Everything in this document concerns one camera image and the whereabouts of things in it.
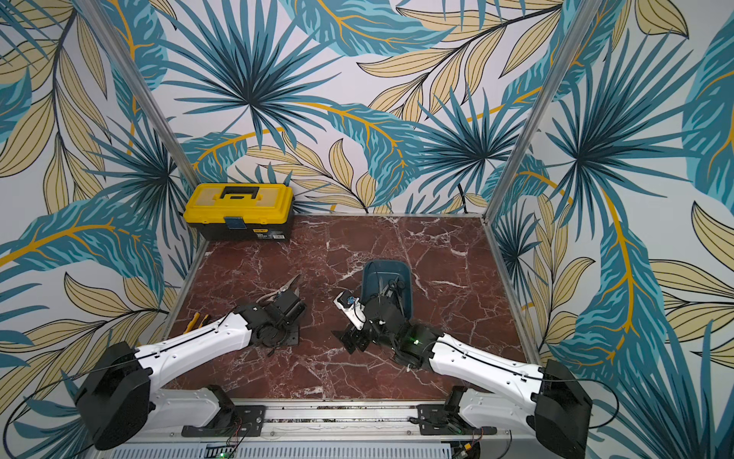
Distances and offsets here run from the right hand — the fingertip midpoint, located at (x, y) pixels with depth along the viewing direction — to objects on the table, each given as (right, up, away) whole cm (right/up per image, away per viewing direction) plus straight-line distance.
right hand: (344, 316), depth 76 cm
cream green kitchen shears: (-26, +2, +20) cm, 32 cm away
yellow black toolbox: (-39, +30, +24) cm, 55 cm away
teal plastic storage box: (+14, +7, +23) cm, 28 cm away
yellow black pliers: (-49, -5, +13) cm, 51 cm away
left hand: (-17, -9, +7) cm, 20 cm away
